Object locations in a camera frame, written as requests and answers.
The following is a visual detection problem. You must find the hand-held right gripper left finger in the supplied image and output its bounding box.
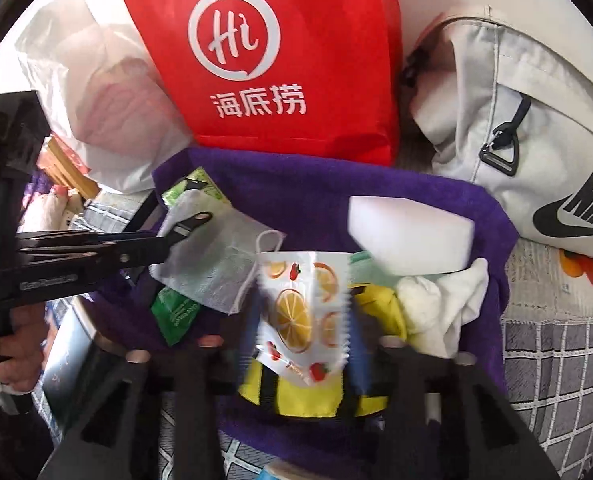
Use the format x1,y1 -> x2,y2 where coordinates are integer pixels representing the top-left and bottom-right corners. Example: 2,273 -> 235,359
39,305 -> 262,480

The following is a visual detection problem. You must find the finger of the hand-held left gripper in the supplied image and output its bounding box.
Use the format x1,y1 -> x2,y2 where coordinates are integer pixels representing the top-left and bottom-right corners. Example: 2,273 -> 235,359
76,249 -> 176,274
94,211 -> 214,257

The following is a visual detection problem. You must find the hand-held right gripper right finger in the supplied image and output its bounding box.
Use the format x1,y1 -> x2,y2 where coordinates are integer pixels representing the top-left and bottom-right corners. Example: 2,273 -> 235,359
349,307 -> 559,480

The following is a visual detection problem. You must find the grey face mask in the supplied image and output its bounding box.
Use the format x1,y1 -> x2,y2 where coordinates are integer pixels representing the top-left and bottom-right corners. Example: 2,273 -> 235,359
149,192 -> 287,316

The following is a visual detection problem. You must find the yellow pouch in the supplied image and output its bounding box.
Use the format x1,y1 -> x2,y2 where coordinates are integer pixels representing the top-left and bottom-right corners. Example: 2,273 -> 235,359
236,282 -> 409,418

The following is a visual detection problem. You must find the green tissue packet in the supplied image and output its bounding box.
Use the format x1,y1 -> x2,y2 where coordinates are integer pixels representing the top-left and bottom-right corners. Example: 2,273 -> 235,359
150,166 -> 231,347

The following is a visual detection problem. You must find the fruit print packet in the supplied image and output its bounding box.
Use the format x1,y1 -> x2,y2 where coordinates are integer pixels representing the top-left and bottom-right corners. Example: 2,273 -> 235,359
254,250 -> 352,386

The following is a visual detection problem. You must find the teal small packet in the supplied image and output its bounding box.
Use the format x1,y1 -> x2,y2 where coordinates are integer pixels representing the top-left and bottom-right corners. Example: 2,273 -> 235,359
349,252 -> 392,286

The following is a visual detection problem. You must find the white glove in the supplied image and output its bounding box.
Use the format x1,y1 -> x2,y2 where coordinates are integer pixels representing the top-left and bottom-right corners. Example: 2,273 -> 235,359
395,258 -> 491,360

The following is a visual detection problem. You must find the purple fabric bin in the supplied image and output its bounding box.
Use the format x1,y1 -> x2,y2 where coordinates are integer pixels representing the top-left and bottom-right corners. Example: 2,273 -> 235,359
94,147 -> 521,466

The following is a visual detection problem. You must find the white sponge block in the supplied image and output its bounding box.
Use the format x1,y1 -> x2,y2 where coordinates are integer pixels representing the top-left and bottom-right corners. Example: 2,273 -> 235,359
347,195 -> 477,277

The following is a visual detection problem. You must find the person's left hand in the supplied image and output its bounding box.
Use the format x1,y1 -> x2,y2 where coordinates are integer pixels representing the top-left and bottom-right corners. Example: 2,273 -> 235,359
0,305 -> 47,393

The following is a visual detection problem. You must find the dark green tin box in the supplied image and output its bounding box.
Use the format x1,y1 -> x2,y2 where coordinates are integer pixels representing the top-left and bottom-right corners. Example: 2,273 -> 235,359
41,300 -> 107,411

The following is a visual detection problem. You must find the white plastic bag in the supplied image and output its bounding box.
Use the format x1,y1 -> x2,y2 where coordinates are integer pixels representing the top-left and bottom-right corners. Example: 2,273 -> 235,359
14,0 -> 197,195

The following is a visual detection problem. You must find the grey checked blanket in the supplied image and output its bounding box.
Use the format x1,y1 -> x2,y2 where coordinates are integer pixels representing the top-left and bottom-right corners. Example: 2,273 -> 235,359
31,200 -> 593,480

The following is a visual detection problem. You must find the red paper bag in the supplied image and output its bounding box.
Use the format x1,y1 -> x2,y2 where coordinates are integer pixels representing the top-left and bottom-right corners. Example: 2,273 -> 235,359
118,0 -> 402,167

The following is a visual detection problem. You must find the grey waist bag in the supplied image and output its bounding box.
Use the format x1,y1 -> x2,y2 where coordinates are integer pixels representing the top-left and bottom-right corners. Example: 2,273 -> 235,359
399,5 -> 593,262

